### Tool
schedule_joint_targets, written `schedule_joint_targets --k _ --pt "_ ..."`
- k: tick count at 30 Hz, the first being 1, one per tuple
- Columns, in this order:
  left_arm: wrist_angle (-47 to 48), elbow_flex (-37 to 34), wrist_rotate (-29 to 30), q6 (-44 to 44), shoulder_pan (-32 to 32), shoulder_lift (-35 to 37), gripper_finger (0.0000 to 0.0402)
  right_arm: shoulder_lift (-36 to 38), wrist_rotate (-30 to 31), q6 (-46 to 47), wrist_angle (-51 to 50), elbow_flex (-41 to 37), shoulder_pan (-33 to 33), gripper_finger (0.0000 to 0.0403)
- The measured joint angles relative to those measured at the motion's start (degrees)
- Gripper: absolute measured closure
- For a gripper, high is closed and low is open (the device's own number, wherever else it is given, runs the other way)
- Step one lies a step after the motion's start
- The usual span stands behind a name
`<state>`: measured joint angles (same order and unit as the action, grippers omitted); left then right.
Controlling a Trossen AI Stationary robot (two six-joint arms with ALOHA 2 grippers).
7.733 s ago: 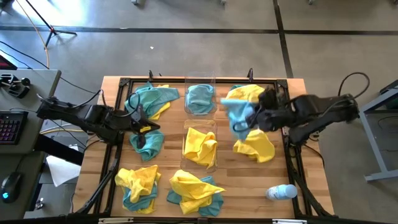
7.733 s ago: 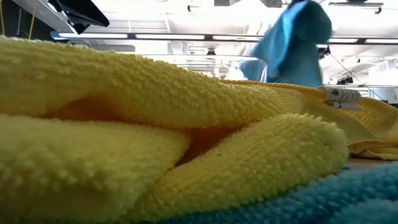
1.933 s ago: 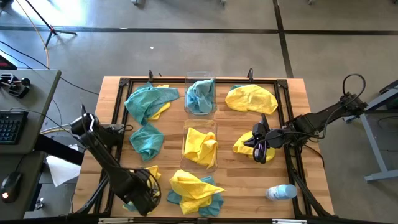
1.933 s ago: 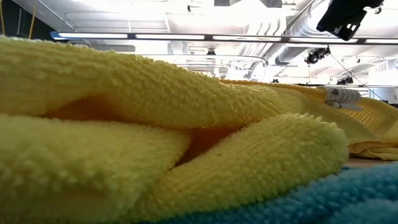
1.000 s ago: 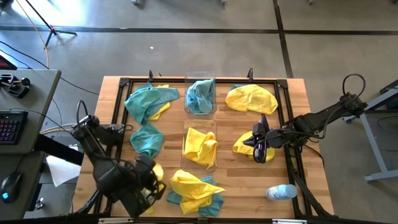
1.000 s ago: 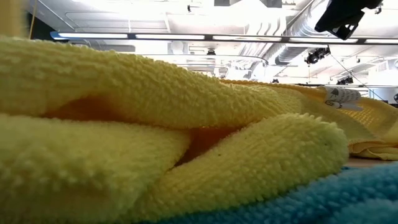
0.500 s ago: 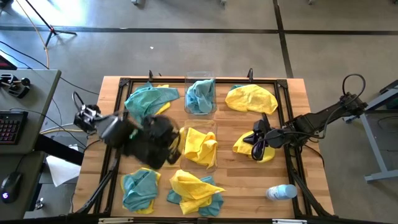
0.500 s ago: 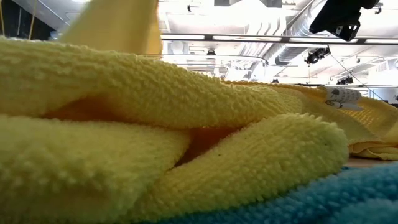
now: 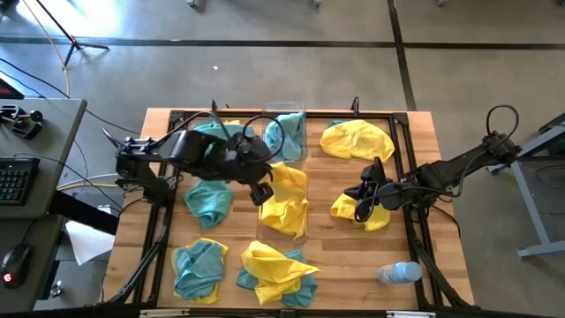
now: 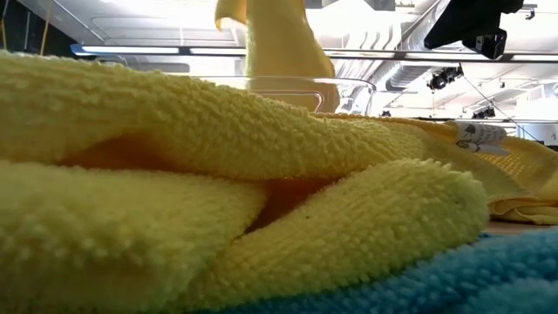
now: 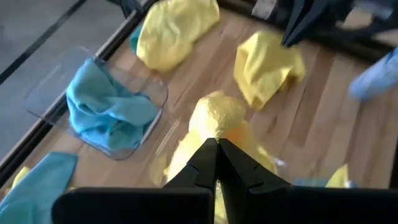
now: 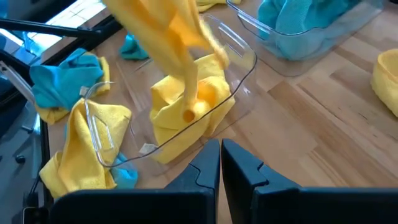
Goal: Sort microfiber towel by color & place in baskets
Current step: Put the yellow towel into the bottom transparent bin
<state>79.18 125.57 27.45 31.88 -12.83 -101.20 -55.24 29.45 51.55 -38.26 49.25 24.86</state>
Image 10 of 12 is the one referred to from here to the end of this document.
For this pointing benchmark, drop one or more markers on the yellow microfiber towel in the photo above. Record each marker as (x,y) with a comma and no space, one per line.
(527,209)
(218,131)
(283,43)

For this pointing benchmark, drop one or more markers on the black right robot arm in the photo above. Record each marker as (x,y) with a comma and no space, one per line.
(471,19)

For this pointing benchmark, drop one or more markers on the blue microfiber towel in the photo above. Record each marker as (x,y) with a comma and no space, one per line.
(479,279)

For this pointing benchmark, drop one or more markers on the clear plastic bin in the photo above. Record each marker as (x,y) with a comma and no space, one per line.
(362,98)

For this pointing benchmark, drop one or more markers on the long ceiling light bar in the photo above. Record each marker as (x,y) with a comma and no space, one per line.
(139,49)

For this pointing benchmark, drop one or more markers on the black ceiling track light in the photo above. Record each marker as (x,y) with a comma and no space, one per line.
(444,77)
(484,113)

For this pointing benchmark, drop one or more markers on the silver ventilation duct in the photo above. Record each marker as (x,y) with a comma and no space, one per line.
(407,74)

